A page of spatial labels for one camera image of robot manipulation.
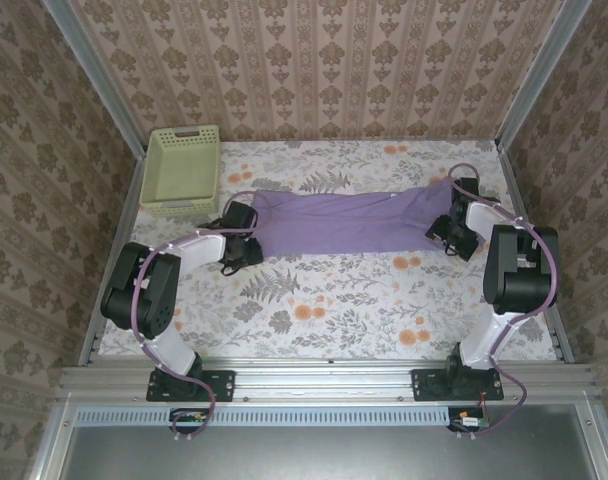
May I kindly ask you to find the purple t-shirt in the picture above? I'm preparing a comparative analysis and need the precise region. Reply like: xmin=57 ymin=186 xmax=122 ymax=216
xmin=248 ymin=179 xmax=466 ymax=259

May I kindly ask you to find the green plastic basket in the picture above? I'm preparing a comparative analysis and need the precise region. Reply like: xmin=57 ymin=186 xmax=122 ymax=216
xmin=139 ymin=124 xmax=222 ymax=218

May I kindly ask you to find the floral tablecloth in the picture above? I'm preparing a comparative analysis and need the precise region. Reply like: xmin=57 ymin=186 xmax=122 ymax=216
xmin=97 ymin=139 xmax=559 ymax=362

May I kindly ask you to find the small electronics board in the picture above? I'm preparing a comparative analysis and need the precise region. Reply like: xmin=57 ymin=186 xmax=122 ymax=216
xmin=447 ymin=406 xmax=489 ymax=433
xmin=170 ymin=408 xmax=211 ymax=433

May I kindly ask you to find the grey metal panel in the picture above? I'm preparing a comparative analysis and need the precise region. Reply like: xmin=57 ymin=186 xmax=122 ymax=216
xmin=27 ymin=399 xmax=608 ymax=480

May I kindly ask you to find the aluminium side rail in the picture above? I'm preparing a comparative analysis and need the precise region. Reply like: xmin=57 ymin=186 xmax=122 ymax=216
xmin=497 ymin=142 xmax=576 ymax=365
xmin=77 ymin=147 xmax=149 ymax=367

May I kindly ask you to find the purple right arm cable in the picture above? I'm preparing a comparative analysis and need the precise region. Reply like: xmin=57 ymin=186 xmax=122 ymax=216
xmin=447 ymin=163 xmax=560 ymax=442

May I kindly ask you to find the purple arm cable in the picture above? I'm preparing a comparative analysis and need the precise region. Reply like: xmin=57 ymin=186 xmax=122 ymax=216
xmin=131 ymin=189 xmax=260 ymax=442
xmin=447 ymin=163 xmax=560 ymax=442

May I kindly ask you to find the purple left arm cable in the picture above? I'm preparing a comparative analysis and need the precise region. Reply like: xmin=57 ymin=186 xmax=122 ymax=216
xmin=131 ymin=189 xmax=260 ymax=442

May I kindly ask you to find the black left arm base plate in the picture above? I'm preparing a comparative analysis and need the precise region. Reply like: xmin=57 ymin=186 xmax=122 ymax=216
xmin=146 ymin=368 xmax=236 ymax=403

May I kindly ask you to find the aluminium mounting rail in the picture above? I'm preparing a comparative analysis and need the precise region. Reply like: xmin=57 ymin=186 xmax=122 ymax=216
xmin=57 ymin=358 xmax=599 ymax=402

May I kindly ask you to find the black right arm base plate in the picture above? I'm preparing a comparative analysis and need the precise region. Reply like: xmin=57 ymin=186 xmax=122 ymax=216
xmin=411 ymin=368 xmax=505 ymax=403

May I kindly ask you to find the aluminium frame post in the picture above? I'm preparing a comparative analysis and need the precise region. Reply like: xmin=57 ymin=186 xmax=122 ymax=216
xmin=40 ymin=0 xmax=149 ymax=159
xmin=494 ymin=0 xmax=594 ymax=152

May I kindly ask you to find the grey slotted cable duct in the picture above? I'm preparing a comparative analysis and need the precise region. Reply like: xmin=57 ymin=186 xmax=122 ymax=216
xmin=75 ymin=405 xmax=466 ymax=428

